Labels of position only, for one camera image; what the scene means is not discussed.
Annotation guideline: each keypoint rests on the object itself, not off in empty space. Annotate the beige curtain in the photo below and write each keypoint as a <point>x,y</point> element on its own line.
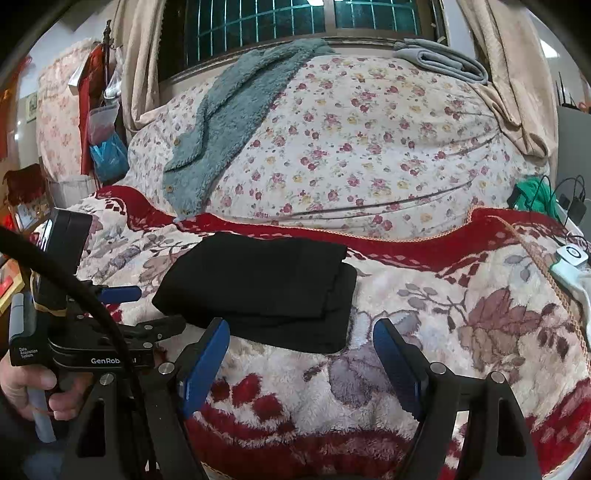
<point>136,60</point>
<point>512,69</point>

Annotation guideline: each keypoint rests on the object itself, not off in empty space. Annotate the black router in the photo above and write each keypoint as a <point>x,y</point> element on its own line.
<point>572,99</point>

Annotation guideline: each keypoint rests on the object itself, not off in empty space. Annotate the red hanging garment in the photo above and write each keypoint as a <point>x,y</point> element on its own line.
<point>90,92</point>

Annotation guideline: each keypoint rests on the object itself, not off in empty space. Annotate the pale mint cloth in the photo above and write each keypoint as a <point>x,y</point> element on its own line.
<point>570,281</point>

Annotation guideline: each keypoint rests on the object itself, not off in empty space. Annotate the clear plastic bag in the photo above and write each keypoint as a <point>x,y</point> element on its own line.
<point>104,122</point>

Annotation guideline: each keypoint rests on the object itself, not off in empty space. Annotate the person's left forearm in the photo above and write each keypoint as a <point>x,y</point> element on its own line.
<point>18,445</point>

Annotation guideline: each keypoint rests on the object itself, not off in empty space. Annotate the teal fleece garment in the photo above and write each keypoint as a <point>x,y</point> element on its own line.
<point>231,106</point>

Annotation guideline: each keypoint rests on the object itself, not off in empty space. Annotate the blue plastic bag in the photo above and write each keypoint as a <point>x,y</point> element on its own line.
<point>110,159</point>

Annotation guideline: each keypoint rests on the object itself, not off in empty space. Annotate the green cloth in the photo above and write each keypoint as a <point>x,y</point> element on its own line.
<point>535,196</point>

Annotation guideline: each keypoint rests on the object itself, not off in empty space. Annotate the floral covered mattress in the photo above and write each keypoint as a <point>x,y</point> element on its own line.
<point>57,115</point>

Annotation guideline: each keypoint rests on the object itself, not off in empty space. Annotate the grey folded cloth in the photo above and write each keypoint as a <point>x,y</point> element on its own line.
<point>443,57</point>

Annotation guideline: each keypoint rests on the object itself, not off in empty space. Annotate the red floral plush blanket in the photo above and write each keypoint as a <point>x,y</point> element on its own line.
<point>461,332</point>

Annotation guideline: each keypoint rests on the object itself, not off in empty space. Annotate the red cushioned chair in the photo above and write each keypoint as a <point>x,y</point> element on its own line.
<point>23,184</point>

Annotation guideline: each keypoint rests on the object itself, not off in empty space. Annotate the small framed picture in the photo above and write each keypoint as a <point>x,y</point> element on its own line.
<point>32,107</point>

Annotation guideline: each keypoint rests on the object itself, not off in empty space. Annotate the black pants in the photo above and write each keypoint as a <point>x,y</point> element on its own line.
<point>258,281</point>

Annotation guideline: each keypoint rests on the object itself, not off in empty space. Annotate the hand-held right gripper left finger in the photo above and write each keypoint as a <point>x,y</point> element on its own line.
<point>203,369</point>

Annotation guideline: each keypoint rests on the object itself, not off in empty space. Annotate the window with metal grille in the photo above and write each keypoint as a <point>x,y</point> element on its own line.
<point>258,27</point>

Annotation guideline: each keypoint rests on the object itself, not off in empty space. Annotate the black charger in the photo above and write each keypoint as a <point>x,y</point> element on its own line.
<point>576,207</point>

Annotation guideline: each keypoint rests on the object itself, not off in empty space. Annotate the small-flower cream quilt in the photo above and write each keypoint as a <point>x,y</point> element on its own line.
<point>369,147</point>

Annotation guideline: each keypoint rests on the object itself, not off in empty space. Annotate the white round-button device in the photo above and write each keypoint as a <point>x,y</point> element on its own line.
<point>572,255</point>

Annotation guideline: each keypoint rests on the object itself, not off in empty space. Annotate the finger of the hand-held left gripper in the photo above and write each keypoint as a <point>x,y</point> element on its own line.
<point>122,294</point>
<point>161,327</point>

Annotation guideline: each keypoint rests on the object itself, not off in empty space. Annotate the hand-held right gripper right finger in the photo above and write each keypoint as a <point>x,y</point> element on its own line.
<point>397,369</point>

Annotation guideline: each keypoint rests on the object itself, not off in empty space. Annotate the person's left hand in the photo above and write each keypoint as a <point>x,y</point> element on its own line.
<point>21,383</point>

